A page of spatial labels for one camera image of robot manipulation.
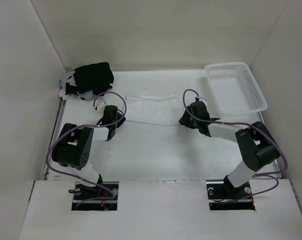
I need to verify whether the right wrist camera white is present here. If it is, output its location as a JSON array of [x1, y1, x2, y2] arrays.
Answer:
[[195, 96, 208, 106]]

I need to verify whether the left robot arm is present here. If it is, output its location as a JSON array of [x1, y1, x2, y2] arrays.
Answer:
[[51, 105, 126, 171]]

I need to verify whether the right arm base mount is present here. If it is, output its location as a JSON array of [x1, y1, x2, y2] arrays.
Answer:
[[206, 177, 255, 211]]

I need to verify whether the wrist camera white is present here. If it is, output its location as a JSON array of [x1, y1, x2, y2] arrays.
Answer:
[[195, 96, 208, 106], [93, 99, 108, 115]]

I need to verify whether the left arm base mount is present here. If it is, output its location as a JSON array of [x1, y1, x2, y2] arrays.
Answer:
[[68, 177, 119, 212]]

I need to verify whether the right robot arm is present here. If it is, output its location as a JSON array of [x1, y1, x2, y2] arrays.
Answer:
[[179, 101, 280, 198]]

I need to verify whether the white tank top in pile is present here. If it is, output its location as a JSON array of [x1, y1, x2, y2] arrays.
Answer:
[[59, 71, 95, 101]]

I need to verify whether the white tank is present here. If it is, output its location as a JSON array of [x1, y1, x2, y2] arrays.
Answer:
[[59, 71, 95, 101], [125, 88, 184, 126]]

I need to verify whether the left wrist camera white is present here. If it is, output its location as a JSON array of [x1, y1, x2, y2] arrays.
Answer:
[[93, 99, 108, 115]]

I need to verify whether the white plastic basket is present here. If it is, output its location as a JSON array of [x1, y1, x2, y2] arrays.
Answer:
[[204, 62, 268, 116]]

